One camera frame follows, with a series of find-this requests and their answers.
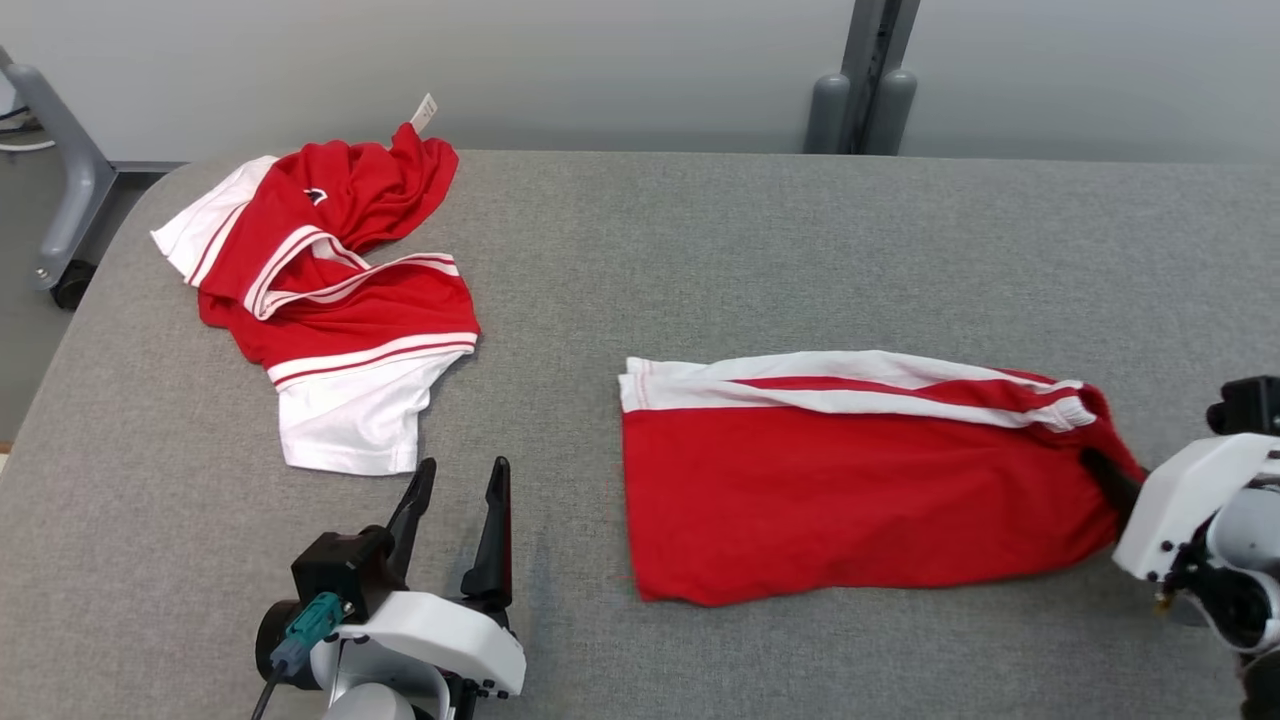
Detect grey metal partition post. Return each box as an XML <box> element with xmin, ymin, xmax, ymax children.
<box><xmin>840</xmin><ymin>0</ymin><xmax>921</xmax><ymax>156</ymax></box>

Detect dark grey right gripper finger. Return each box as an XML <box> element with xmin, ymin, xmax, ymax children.
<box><xmin>1080</xmin><ymin>448</ymin><xmax>1146</xmax><ymax>521</ymax></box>

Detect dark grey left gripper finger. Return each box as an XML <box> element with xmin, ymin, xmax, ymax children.
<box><xmin>385</xmin><ymin>458</ymin><xmax>438</xmax><ymax>581</ymax></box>
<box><xmin>460</xmin><ymin>456</ymin><xmax>513</xmax><ymax>611</ymax></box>

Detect grey rounded post foot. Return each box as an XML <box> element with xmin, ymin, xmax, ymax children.
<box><xmin>870</xmin><ymin>68</ymin><xmax>918</xmax><ymax>156</ymax></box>
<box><xmin>806</xmin><ymin>72</ymin><xmax>851</xmax><ymax>156</ymax></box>

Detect grey metal desk leg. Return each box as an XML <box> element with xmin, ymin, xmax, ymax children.
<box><xmin>0</xmin><ymin>45</ymin><xmax>181</xmax><ymax>293</ymax></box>

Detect black cable with teal plug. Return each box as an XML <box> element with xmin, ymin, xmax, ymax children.
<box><xmin>250</xmin><ymin>592</ymin><xmax>353</xmax><ymax>720</ymax></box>

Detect red shorts with white stripes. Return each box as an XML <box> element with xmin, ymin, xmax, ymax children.
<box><xmin>618</xmin><ymin>350</ymin><xmax>1149</xmax><ymax>608</ymax></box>

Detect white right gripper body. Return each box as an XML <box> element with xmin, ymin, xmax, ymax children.
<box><xmin>1113</xmin><ymin>432</ymin><xmax>1280</xmax><ymax>586</ymax></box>

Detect red jersey with white sleeves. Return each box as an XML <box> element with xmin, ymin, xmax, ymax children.
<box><xmin>150</xmin><ymin>93</ymin><xmax>482</xmax><ymax>477</ymax></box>

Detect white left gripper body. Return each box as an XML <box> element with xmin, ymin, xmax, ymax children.
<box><xmin>310</xmin><ymin>590</ymin><xmax>527</xmax><ymax>720</ymax></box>

